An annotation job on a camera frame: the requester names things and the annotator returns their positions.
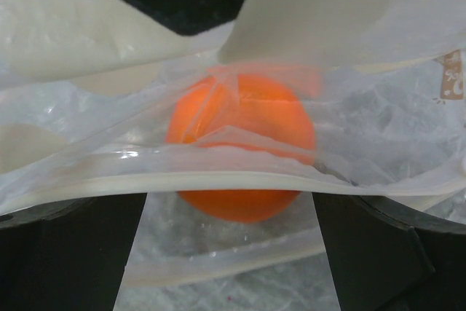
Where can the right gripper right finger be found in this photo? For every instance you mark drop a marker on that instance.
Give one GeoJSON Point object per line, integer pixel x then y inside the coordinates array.
{"type": "Point", "coordinates": [386, 256]}

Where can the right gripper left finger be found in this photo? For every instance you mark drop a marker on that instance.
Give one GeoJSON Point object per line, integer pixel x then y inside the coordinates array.
{"type": "Point", "coordinates": [68, 255]}

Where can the orange fake orange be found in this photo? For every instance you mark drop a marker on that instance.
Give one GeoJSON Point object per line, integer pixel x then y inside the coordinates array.
{"type": "Point", "coordinates": [252, 112]}

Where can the polka dot zip bag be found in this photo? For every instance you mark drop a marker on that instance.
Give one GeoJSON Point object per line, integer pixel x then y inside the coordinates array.
{"type": "Point", "coordinates": [88, 89]}

